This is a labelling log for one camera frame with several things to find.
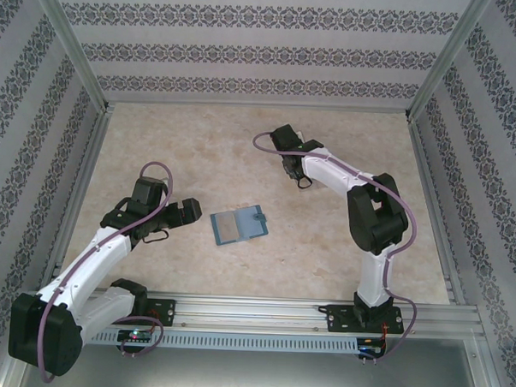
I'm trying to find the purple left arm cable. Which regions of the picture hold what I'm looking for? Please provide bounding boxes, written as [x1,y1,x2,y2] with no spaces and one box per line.
[38,156,177,387]

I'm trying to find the slotted grey cable duct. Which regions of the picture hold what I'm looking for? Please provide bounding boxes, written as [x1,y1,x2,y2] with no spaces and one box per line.
[82,325,359,356]

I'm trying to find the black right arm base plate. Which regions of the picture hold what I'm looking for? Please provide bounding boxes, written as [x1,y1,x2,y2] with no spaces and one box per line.
[326,303,410,337]

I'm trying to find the aluminium side rail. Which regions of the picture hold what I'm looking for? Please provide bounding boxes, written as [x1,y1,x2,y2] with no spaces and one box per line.
[39,100,116,295]
[396,113,475,307]

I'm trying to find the aluminium rear rail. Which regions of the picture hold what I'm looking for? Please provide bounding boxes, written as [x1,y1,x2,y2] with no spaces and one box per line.
[103,93,412,118]

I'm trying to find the grey metal sheet panel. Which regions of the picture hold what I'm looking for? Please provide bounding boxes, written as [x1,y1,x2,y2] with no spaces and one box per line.
[17,339,500,387]

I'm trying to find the aluminium frame post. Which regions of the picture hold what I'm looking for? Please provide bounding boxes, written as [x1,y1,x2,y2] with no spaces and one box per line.
[404,0,495,126]
[25,0,117,113]

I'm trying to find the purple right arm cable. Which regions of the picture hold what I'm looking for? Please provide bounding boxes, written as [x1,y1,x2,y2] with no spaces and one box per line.
[242,130,425,366]

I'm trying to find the blue card holder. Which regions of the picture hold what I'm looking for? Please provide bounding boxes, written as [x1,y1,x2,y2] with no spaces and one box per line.
[208,203,272,249]

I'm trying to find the aluminium mounting rail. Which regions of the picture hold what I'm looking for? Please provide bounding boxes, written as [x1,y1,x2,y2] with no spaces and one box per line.
[19,284,481,341]

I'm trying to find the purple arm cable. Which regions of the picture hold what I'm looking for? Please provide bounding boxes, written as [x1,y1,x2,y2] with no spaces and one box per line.
[242,130,425,366]
[38,156,177,387]

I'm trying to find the small circuit board, green light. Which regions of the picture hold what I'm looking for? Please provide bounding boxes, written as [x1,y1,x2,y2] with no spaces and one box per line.
[117,329,155,344]

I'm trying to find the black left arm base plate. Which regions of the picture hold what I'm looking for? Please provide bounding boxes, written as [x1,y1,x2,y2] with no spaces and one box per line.
[143,297,178,328]

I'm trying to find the small circuit board, blue light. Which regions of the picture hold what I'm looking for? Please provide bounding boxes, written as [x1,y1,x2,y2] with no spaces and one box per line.
[359,336,388,359]

